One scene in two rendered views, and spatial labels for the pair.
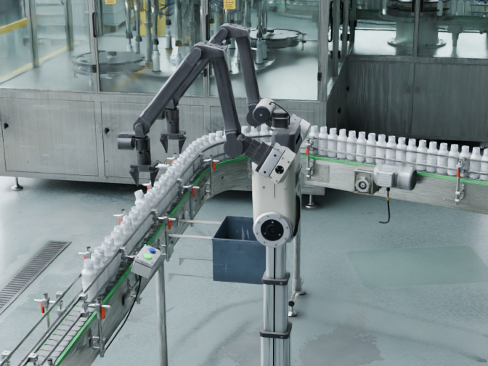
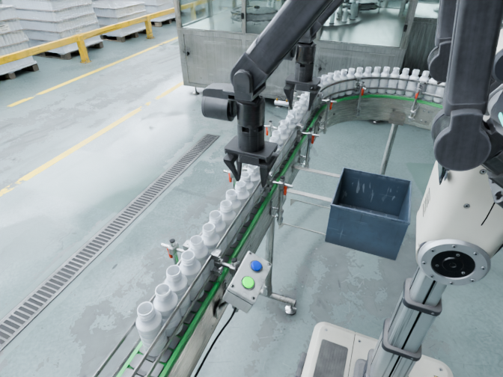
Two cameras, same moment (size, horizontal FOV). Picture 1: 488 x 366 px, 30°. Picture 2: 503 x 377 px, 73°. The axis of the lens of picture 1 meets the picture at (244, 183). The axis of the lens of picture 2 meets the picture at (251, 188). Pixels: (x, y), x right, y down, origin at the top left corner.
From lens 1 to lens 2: 2.93 m
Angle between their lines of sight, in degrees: 20
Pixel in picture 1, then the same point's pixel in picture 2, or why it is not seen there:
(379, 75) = (428, 33)
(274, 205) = (474, 235)
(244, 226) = (361, 180)
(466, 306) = not seen: outside the picture
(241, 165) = (351, 103)
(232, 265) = (348, 233)
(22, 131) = (197, 57)
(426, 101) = not seen: hidden behind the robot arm
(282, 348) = (409, 366)
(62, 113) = (221, 47)
